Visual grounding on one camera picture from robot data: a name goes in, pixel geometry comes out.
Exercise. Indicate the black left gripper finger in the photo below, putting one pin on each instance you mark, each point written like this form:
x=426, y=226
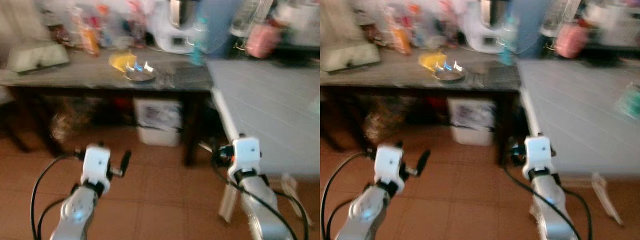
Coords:
x=125, y=160
x=424, y=160

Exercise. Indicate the teal plastic cup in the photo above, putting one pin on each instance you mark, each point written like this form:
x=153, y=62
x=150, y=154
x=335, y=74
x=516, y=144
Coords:
x=630, y=100

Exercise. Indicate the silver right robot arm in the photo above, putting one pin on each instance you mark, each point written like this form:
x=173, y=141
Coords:
x=262, y=207
x=552, y=210

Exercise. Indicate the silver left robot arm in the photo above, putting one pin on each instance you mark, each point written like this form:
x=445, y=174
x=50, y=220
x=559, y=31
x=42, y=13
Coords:
x=362, y=212
x=75, y=212

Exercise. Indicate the white storage box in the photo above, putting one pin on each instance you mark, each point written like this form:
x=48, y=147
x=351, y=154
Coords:
x=472, y=122
x=159, y=122

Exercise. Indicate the brown wicker basket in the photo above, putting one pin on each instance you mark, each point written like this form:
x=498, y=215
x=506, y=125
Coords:
x=384, y=122
x=72, y=122

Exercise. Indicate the white folding table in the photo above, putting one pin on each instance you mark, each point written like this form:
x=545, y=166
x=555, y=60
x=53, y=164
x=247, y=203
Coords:
x=270, y=105
x=575, y=110

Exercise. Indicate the round metal plate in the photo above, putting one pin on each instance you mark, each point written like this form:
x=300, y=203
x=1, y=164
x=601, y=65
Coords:
x=450, y=75
x=140, y=75

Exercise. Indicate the dark wooden marble-top sideboard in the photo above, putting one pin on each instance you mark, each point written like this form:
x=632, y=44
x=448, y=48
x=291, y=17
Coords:
x=390, y=75
x=75, y=75

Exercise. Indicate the yellow cloth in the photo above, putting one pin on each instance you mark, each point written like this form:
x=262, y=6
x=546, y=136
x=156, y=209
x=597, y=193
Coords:
x=431, y=60
x=120, y=61

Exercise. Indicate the pink round appliance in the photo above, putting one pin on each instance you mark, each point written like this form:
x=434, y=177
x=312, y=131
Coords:
x=262, y=41
x=571, y=41

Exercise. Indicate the orange bottle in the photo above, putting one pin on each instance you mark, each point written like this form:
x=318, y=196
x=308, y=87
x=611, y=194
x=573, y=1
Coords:
x=90, y=37
x=401, y=37

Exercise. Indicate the pale green tray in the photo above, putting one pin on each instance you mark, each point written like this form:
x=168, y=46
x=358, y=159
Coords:
x=347, y=57
x=35, y=57

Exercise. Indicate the white kitchen machine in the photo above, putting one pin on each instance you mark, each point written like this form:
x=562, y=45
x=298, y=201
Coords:
x=172, y=30
x=482, y=30

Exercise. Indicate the orange-capped blue bottle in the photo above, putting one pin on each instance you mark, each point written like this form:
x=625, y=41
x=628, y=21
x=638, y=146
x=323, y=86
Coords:
x=104, y=27
x=415, y=27

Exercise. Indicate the pink bottle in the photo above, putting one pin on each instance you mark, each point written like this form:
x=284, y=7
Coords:
x=136, y=25
x=448, y=25

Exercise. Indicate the white slatted plastic basket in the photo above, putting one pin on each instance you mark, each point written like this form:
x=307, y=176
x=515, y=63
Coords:
x=300, y=22
x=615, y=22

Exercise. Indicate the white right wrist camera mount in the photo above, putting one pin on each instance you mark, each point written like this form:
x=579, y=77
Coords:
x=537, y=152
x=246, y=152

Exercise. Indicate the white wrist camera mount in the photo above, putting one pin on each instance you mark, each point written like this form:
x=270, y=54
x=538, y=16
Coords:
x=246, y=152
x=389, y=162
x=537, y=152
x=96, y=162

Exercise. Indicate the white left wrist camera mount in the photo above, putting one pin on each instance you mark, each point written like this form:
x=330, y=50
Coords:
x=96, y=162
x=389, y=162

